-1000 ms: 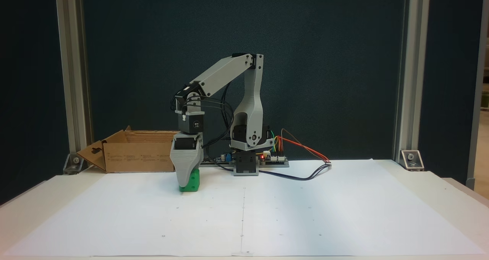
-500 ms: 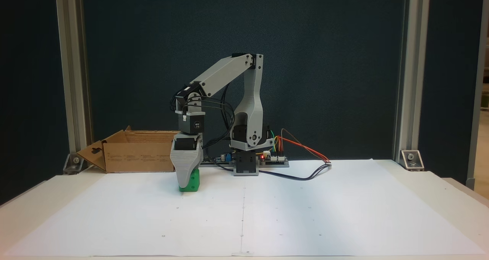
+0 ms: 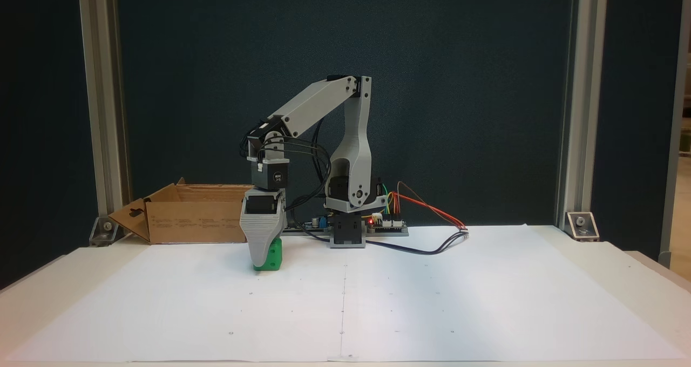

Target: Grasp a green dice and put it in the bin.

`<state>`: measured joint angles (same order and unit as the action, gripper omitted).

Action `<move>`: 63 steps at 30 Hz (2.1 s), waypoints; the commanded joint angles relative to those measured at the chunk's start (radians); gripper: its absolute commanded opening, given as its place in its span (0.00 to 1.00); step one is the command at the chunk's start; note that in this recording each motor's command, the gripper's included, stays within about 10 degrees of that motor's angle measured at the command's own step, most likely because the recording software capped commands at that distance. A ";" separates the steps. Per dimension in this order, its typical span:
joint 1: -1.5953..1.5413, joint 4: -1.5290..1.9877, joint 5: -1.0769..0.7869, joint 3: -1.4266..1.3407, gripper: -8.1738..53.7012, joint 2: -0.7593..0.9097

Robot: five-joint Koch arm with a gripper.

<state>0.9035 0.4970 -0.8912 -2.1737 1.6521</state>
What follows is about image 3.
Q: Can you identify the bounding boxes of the green die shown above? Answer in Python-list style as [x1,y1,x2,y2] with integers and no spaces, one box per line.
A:
[253,237,284,272]

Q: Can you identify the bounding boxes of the white paper sheet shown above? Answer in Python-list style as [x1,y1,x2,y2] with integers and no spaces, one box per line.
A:
[5,224,684,363]

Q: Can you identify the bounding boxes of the orange red wire cable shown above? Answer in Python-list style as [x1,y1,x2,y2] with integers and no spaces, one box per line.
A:
[397,181,468,230]

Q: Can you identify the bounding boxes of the blue component circuit board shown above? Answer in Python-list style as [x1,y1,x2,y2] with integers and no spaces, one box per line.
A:
[286,213,330,234]

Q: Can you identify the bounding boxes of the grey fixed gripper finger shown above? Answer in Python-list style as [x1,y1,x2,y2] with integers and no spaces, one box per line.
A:
[240,212,286,267]

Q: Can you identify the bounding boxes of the black arm motor cables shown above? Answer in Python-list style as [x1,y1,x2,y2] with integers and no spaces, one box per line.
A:
[240,118,332,233]

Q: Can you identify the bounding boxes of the grey frame post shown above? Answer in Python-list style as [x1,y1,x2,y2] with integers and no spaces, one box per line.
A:
[659,0,691,269]

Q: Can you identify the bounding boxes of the circuit board with red LED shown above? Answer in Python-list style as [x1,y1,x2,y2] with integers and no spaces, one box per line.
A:
[367,215,409,237]

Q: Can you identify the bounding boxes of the coloured jumper wires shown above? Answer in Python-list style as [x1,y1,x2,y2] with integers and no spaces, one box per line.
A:
[372,181,403,220]

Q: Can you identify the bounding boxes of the brown cardboard box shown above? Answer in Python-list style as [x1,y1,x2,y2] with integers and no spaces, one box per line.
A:
[108,177,255,244]

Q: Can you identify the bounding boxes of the metal corner bracket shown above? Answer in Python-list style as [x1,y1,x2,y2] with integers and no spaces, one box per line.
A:
[565,211,600,243]
[89,216,120,247]

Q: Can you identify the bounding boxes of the aluminium frame post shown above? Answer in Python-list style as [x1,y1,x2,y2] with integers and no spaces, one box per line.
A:
[555,0,609,233]
[77,0,132,233]

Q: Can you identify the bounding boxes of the black three-wire cable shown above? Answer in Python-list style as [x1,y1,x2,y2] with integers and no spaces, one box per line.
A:
[300,228,469,256]

